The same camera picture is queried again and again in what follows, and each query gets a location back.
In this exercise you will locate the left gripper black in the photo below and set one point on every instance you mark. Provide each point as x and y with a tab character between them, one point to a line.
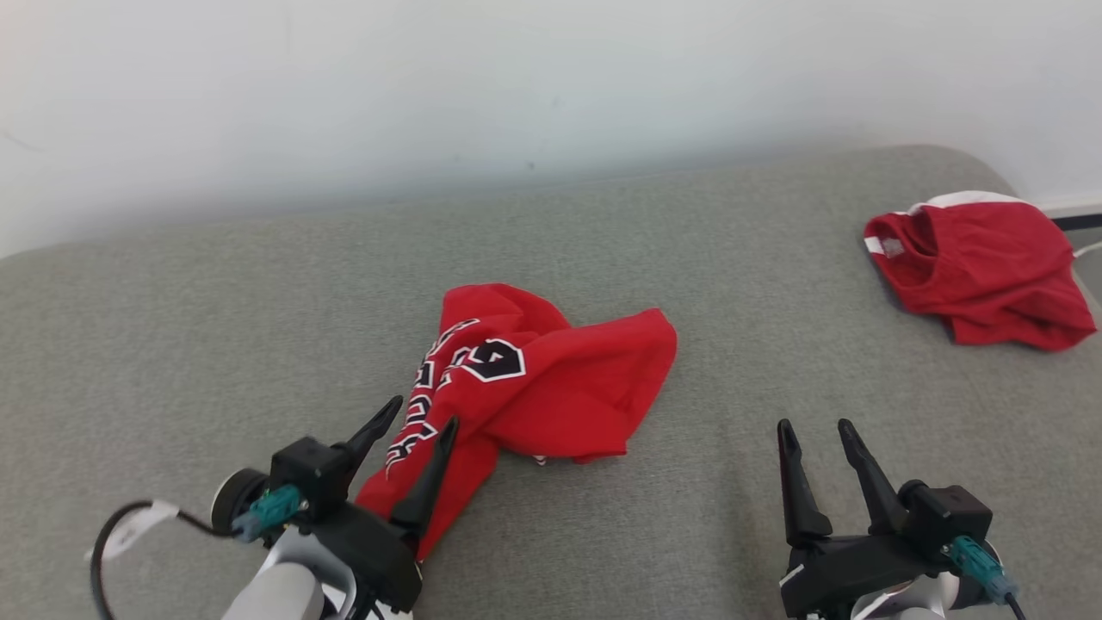
379	560

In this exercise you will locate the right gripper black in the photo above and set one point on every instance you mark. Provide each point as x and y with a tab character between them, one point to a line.
848	568

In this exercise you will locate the red Bulls 23 jersey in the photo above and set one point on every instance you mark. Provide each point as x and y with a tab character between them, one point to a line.
568	387

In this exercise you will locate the red shorts white stripe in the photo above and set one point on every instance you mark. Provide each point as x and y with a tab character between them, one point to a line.
990	258

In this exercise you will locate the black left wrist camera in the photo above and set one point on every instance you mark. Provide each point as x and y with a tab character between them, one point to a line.
310	474

